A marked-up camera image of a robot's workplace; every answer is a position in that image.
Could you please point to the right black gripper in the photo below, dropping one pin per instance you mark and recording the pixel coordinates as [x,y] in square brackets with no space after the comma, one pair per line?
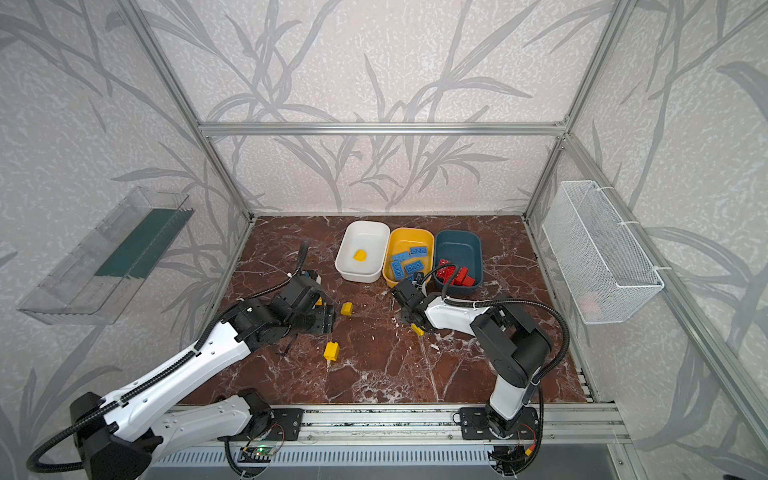
[409,298]

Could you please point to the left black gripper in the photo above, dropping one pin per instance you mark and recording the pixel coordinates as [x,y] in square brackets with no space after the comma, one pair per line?
[324,319]

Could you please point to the yellow curved brick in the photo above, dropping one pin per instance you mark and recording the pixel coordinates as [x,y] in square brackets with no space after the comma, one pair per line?
[360,255]

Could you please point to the red brick wide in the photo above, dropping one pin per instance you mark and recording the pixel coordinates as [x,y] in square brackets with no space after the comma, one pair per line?
[445,270]

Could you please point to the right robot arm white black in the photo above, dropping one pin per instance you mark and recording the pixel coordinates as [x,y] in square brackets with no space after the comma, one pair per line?
[520,351]

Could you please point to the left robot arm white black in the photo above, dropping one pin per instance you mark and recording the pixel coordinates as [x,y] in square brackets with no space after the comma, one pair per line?
[120,435]

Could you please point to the yellow plastic bin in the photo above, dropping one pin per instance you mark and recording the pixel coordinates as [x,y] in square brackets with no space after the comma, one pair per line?
[402,240]

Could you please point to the white plastic bin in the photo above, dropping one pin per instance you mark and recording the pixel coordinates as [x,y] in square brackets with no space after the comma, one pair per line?
[373,237]

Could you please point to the right wiring bundle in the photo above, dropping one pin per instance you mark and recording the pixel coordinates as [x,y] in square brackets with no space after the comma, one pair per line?
[516,453]

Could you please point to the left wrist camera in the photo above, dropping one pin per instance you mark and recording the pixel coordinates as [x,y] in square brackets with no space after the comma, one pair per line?
[312,274]

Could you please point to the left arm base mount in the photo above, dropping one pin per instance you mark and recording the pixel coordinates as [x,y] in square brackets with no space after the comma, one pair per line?
[281,424]

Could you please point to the left circuit board with wires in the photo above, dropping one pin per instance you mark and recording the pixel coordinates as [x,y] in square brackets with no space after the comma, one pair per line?
[264,447]

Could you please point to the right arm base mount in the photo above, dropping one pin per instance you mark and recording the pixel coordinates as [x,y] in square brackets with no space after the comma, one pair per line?
[474,424]

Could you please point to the clear plastic wall shelf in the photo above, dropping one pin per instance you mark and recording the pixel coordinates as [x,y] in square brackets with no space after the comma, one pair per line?
[97,280]

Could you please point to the white wire mesh basket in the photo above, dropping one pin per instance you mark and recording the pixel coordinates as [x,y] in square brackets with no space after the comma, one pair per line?
[607,272]

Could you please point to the aluminium front rail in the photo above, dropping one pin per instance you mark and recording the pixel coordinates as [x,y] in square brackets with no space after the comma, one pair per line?
[375,424]

